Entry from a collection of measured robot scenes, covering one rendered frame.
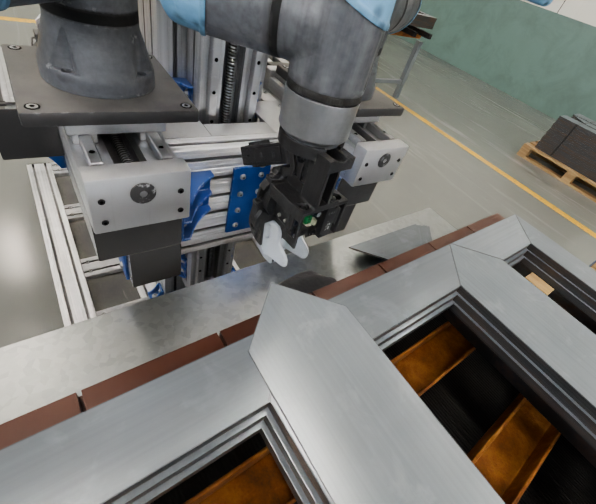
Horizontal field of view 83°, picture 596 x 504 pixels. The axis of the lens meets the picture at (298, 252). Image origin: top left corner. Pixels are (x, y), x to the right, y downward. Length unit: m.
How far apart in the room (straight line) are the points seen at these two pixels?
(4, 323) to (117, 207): 1.17
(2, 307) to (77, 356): 1.02
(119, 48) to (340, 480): 0.60
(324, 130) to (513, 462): 0.70
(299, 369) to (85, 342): 0.40
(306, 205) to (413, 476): 0.34
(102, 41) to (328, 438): 0.57
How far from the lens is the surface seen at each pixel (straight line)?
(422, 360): 0.82
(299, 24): 0.32
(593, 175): 4.83
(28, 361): 0.71
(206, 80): 0.76
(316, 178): 0.36
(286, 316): 0.51
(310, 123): 0.33
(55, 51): 0.59
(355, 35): 0.32
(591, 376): 0.79
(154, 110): 0.56
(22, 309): 1.66
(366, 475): 0.46
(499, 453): 0.83
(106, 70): 0.57
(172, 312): 0.72
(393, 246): 0.97
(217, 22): 0.35
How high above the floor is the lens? 1.28
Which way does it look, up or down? 43 degrees down
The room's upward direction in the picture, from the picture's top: 20 degrees clockwise
